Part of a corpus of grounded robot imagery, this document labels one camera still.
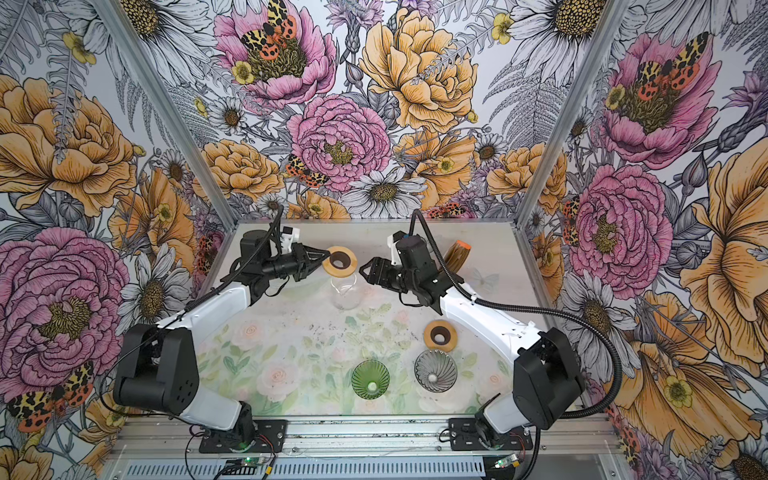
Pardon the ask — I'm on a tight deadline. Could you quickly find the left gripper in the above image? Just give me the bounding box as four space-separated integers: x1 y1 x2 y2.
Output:
263 241 331 281

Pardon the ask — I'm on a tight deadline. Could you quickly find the corner frame post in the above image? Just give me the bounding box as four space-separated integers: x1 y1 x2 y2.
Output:
94 1 238 232
516 0 629 230

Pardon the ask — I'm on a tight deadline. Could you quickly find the aluminium front rail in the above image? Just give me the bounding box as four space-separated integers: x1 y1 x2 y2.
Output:
108 414 620 460

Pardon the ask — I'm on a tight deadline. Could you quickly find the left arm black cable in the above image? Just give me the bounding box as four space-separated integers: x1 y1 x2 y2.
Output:
98 206 286 415

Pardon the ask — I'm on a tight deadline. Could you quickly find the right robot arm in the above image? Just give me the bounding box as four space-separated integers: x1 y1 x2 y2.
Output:
359 231 585 445

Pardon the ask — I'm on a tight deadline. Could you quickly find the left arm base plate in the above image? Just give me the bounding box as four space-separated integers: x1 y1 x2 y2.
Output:
198 419 288 454

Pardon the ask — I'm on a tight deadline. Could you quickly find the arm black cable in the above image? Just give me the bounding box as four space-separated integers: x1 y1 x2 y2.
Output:
98 206 286 415
409 208 625 480

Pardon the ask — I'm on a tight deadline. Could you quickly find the wooden ring dripper holder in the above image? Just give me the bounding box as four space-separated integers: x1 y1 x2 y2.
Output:
423 320 458 353
322 246 358 278

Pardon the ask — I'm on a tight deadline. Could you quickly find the grey glass dripper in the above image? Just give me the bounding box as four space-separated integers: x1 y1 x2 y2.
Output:
414 350 458 393

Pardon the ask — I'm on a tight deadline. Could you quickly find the right corner frame post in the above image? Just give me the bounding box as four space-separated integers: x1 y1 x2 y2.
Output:
516 0 629 230

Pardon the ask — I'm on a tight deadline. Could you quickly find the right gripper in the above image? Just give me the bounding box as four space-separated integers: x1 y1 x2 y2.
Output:
359 255 419 295

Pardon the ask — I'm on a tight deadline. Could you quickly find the green glass dripper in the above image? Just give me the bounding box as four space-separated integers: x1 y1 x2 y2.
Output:
350 359 390 400

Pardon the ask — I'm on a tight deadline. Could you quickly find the left corner frame post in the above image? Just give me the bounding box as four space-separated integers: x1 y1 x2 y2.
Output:
94 1 238 232

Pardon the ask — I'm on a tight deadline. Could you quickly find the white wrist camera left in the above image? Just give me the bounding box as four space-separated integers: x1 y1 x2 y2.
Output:
281 226 300 245

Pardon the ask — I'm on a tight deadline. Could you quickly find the brown coffee filter stack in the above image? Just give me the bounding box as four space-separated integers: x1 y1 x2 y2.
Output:
443 240 472 273

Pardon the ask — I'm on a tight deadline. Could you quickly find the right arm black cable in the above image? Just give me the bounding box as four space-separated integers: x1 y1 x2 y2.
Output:
409 208 625 480

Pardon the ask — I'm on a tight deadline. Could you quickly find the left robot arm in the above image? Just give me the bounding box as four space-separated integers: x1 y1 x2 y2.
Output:
112 227 331 451

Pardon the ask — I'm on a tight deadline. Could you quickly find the clear glass carafe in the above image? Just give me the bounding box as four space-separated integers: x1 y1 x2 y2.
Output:
330 274 363 311

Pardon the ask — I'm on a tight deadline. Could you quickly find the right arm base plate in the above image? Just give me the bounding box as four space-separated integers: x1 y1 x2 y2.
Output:
447 417 533 452

